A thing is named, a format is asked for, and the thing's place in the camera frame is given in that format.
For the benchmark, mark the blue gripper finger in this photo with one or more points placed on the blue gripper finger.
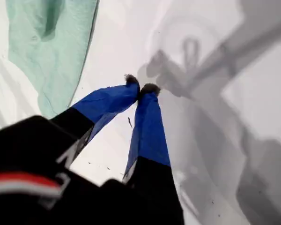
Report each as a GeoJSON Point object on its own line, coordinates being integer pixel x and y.
{"type": "Point", "coordinates": [150, 140]}
{"type": "Point", "coordinates": [107, 103]}

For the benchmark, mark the pale green t-shirt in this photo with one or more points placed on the pale green t-shirt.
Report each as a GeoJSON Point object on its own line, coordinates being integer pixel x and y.
{"type": "Point", "coordinates": [49, 58]}

